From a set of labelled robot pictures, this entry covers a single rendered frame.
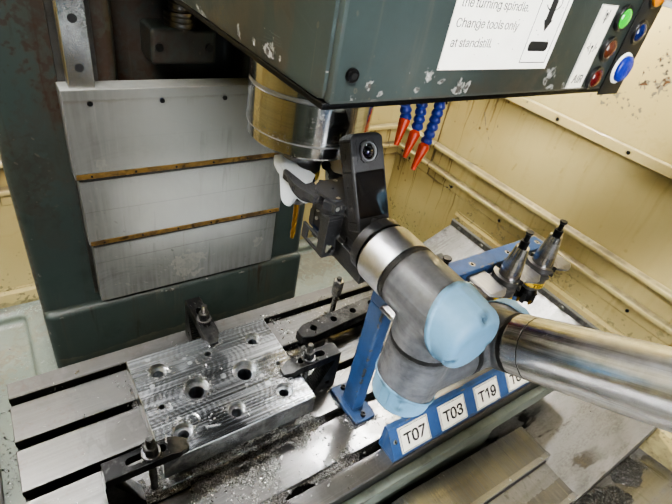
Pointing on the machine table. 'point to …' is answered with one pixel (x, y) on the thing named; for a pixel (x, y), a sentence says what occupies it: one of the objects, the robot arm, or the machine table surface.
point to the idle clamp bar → (344, 317)
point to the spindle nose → (297, 119)
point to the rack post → (363, 367)
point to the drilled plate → (207, 438)
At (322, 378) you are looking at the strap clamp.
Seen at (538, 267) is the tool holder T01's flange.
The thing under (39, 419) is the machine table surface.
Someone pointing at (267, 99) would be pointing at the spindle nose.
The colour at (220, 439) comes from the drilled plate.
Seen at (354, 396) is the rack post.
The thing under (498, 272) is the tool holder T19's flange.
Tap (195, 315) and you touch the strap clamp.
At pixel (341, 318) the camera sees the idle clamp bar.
